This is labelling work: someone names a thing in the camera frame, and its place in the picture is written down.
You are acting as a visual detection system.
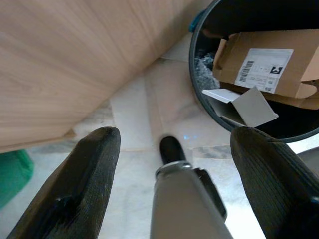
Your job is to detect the teal bin handle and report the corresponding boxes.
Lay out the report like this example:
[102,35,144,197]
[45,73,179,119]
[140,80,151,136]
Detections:
[188,8,206,32]

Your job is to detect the brown labelled cardboard box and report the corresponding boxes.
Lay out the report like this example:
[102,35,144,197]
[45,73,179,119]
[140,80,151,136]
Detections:
[212,29,319,110]

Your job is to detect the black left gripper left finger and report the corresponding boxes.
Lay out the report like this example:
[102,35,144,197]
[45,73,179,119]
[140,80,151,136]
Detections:
[6,126,122,239]

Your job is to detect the dark grey round rubbish bin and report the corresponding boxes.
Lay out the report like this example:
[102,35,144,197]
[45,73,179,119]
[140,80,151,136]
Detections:
[188,0,319,144]

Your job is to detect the white cardboard box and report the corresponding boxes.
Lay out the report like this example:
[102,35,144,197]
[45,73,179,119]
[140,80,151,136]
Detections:
[201,86,279,127]

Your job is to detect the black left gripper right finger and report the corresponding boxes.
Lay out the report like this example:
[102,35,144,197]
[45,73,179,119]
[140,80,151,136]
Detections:
[230,126,319,239]

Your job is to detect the clear bubble wrap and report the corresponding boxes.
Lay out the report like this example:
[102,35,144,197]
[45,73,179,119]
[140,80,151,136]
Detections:
[193,49,221,90]

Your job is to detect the green plastic object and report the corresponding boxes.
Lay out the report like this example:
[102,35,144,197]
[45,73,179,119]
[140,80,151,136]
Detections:
[0,149,34,209]

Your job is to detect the light wooden cabinet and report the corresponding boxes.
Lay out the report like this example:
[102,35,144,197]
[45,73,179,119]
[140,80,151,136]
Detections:
[0,0,212,154]

